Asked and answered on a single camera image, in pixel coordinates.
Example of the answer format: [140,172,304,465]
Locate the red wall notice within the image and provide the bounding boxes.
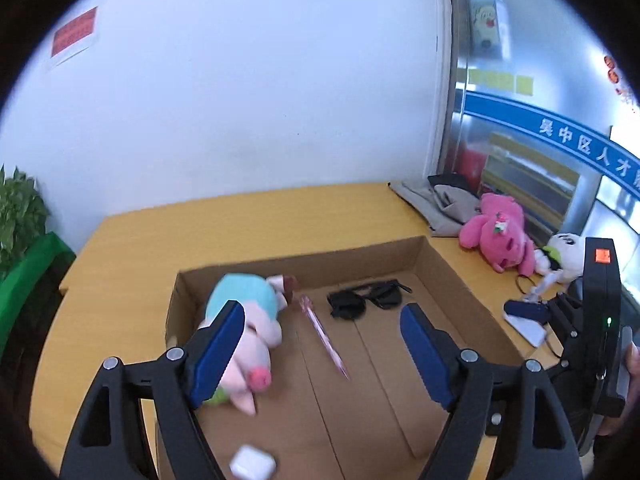
[47,6,101,68]

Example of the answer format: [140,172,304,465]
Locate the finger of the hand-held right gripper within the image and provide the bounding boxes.
[504,291,585,361]

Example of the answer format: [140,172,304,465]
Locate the pink plush bear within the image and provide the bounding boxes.
[459,192,537,275]

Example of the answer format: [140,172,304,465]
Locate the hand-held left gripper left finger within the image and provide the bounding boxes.
[59,300,247,480]

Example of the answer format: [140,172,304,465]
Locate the pink pen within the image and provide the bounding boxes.
[299,295,351,381]

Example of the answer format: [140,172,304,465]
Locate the black sunglasses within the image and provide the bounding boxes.
[327,279,413,321]

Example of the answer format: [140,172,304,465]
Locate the blue banner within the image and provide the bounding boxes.
[464,91,640,196]

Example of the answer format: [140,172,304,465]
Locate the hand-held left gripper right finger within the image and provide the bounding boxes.
[400,302,583,480]

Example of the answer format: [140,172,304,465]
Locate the brown cardboard box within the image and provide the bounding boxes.
[155,235,526,480]

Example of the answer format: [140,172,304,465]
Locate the white earbud case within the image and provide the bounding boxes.
[230,444,277,480]

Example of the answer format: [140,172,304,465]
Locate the yellow sticky note strip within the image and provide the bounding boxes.
[467,67,535,96]

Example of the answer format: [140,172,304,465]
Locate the green planter box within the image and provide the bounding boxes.
[0,232,77,321]

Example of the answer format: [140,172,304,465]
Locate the green leafy plant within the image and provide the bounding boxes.
[0,164,51,276]

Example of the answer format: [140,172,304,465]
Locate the grey cloth garment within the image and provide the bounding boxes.
[389,180,483,237]

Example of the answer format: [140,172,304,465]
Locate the person's right hand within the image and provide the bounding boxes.
[597,340,640,437]

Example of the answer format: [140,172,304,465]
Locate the cartoon poster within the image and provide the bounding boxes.
[469,0,511,61]

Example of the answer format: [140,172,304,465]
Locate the red window decals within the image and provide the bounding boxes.
[602,55,638,108]

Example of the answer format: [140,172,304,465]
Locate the white plush toy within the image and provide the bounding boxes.
[532,232,586,286]

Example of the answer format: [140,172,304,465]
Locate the pink pig plush toy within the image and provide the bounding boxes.
[197,272,301,417]

